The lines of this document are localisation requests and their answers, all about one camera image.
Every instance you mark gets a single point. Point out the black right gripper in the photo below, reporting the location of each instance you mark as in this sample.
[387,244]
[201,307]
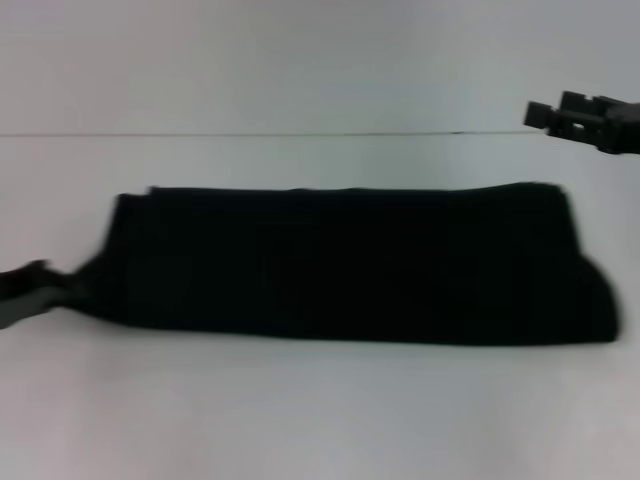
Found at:
[622,127]

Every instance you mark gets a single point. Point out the black t-shirt with FREE print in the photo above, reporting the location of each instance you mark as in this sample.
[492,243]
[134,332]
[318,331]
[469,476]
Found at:
[350,265]

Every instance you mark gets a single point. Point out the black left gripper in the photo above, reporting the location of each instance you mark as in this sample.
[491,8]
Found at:
[22,290]

